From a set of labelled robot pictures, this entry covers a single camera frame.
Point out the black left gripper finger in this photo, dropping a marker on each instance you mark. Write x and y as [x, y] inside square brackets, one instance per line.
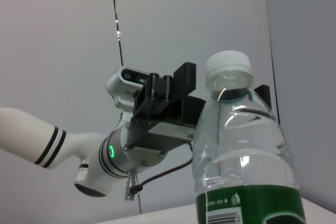
[263, 95]

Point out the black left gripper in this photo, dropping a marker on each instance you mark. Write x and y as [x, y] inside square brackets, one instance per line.
[168, 124]

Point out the clear green-label water bottle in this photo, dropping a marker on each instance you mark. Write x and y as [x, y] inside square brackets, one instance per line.
[246, 161]

